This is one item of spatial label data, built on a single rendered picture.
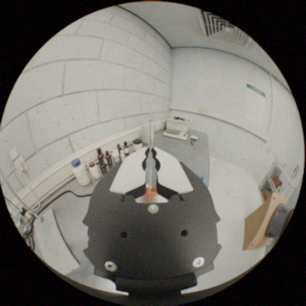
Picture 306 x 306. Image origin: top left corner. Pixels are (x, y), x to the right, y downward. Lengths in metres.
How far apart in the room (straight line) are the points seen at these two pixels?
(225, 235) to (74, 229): 0.55
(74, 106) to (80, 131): 0.16
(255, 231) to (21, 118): 1.06
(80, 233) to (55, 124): 0.49
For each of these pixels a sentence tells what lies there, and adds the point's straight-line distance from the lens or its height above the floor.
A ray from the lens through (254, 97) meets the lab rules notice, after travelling 1.80.
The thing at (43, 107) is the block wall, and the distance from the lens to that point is 0.57.
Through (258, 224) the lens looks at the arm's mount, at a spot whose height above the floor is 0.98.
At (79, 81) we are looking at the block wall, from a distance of 0.61.
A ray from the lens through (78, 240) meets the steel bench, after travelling 0.40.
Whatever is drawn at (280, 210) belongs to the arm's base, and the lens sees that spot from 0.51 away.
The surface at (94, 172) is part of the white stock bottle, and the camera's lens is 0.46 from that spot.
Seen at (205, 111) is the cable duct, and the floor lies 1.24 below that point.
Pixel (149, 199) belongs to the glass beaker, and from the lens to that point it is 0.20.
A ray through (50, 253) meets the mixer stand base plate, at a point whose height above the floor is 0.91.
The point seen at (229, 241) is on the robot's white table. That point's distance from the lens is 0.44.
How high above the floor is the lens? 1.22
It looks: 31 degrees down
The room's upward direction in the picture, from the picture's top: 2 degrees clockwise
